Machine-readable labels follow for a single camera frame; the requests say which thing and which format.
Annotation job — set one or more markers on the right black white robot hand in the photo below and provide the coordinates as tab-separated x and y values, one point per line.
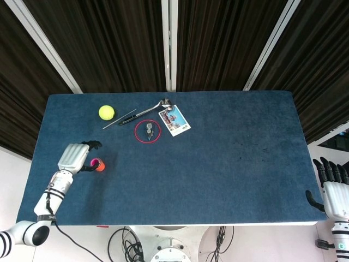
336	199

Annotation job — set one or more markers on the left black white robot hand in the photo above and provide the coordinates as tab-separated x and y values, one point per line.
72	157

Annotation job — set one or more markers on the pink plastic cup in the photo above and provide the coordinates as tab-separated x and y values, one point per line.
94	161

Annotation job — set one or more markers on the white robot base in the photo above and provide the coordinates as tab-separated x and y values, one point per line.
169	245

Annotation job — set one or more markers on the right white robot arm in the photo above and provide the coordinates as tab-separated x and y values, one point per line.
340	240

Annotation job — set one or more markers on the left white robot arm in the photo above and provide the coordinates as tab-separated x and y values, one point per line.
57	188

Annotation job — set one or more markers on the orange plastic cup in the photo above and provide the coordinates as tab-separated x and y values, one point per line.
101	167

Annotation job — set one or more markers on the yellow tennis ball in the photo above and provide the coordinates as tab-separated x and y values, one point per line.
106	112

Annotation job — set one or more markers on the thin metal chopstick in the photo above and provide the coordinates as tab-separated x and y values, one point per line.
117	120

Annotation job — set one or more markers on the dark brown curtain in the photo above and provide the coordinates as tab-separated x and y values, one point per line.
218	41
109	41
21	82
321	68

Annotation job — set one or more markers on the photo postcard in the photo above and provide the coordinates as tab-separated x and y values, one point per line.
174	120

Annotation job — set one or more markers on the blue table cloth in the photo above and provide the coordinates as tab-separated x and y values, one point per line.
204	177

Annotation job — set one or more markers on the white frame post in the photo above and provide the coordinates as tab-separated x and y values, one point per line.
271	43
169	41
45	46

